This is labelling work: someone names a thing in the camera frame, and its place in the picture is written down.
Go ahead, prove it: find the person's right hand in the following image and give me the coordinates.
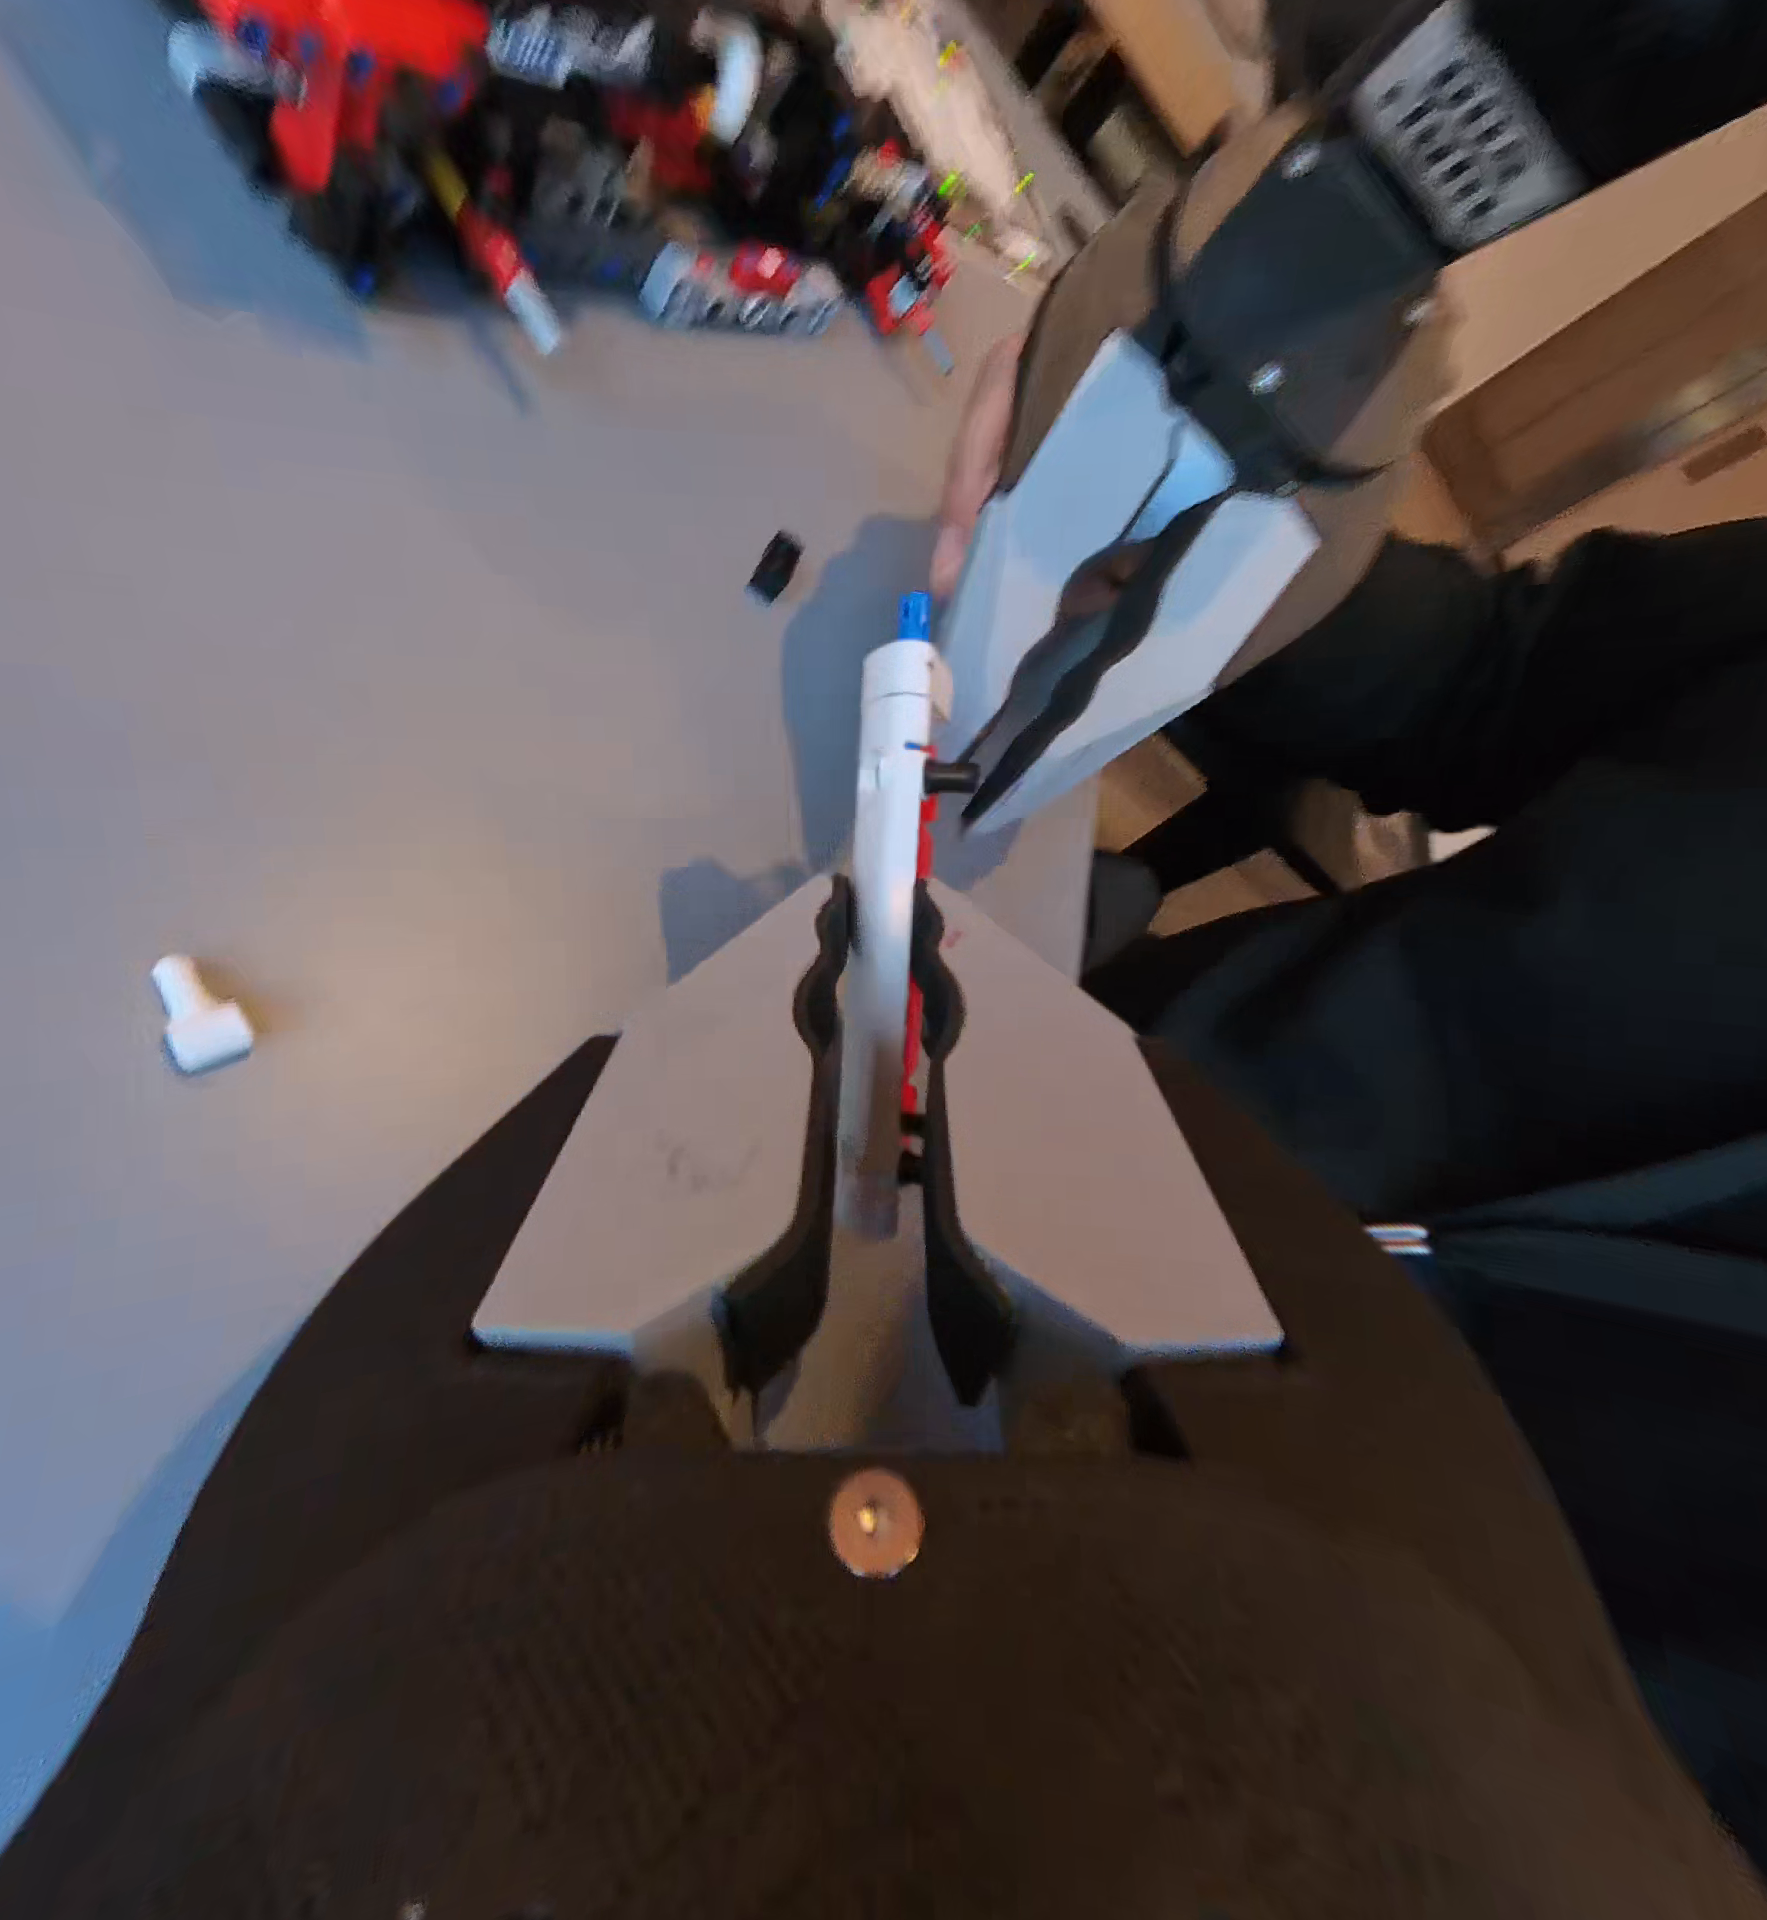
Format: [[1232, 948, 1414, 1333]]
[[927, 338, 1031, 605]]

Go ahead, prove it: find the brown cardboard box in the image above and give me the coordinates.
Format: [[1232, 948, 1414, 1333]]
[[1423, 58, 1767, 559]]

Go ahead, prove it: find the red and white panel assembly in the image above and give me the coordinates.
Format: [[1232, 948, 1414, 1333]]
[[844, 638, 981, 1246]]

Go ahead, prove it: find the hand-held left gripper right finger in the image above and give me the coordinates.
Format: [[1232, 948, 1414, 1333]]
[[906, 877, 1287, 1411]]

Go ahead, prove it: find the small white connector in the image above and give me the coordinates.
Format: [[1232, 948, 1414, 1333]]
[[150, 955, 259, 1076]]

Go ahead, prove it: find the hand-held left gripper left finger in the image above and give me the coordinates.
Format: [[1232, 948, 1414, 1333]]
[[471, 873, 856, 1405]]

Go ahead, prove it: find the person's right forearm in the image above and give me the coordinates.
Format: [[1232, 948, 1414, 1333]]
[[1164, 503, 1767, 843]]

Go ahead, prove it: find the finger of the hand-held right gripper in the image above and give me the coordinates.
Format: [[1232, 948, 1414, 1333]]
[[960, 486, 1323, 837], [934, 334, 1237, 760]]

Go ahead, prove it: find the partly built toy car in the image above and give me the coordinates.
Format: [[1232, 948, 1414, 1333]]
[[163, 0, 1065, 358]]

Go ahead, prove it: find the grey desk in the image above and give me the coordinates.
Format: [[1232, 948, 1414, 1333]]
[[0, 0, 1101, 1908]]

